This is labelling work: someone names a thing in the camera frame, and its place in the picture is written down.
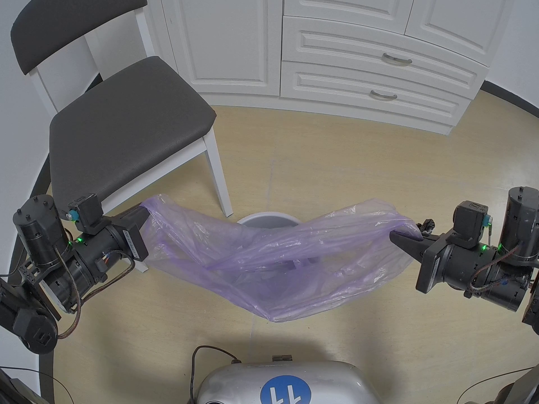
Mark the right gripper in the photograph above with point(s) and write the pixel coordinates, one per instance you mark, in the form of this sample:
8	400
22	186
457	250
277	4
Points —
438	267

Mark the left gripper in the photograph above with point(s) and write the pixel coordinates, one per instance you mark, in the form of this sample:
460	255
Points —
130	246

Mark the purple plastic bag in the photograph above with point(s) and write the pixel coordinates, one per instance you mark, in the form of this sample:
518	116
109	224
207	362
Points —
269	263

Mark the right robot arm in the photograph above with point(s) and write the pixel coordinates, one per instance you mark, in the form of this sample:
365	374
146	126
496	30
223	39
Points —
520	225

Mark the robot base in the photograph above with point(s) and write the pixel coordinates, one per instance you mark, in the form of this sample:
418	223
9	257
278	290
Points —
286	383

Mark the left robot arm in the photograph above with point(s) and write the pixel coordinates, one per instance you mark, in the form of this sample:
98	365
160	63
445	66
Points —
40	234

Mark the crumpled black plastic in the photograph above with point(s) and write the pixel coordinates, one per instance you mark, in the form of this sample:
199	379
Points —
428	224

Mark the white trash bin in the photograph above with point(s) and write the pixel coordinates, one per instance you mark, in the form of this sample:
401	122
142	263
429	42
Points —
269	219

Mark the white chair dark grey seat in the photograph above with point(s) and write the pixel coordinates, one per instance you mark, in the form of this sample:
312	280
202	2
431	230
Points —
126	128

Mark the white wardrobe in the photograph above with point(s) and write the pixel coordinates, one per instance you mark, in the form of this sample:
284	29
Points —
345	44

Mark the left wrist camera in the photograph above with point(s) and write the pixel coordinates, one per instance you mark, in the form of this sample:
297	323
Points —
88	211

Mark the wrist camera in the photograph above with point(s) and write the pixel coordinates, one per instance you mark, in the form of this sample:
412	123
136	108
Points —
88	211
469	221

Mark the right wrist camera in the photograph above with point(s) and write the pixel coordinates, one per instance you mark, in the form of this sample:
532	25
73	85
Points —
469	221

